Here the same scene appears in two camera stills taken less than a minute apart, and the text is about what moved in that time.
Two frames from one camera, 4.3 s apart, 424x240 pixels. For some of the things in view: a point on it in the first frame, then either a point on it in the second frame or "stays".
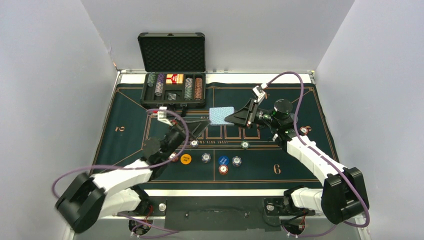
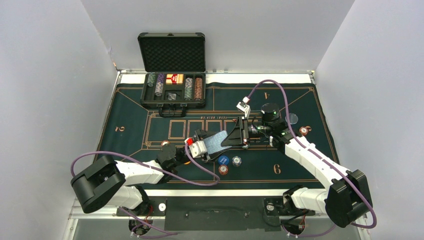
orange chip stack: (304, 130) stays
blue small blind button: (223, 160) stays
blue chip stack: (236, 161) stays
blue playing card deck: (217, 115) to (213, 142)
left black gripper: (195, 128) to (200, 135)
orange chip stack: (223, 169) stays
